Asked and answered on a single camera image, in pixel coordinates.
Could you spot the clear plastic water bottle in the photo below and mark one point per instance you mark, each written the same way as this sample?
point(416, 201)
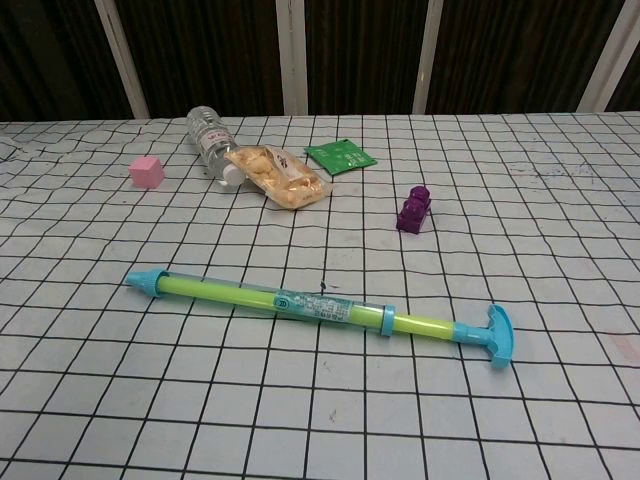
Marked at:
point(210, 140)

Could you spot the green foil packet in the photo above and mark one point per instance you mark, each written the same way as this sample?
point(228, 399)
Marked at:
point(340, 157)

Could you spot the green blue toy water pump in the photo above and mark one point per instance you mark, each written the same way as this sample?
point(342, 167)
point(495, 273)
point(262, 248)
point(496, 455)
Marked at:
point(225, 295)

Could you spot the white black checkered tablecloth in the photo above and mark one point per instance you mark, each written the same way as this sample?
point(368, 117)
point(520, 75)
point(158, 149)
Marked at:
point(450, 400)

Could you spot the pink cube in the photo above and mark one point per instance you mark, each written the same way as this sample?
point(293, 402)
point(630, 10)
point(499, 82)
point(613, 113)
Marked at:
point(146, 173)

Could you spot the white partition post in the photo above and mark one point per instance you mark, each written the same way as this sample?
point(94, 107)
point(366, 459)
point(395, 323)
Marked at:
point(291, 60)
point(122, 60)
point(429, 55)
point(607, 60)

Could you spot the purple toy building block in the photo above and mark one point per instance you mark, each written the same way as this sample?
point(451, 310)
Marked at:
point(412, 216)

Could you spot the clear bag of snacks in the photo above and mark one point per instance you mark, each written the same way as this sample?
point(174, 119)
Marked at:
point(285, 182)

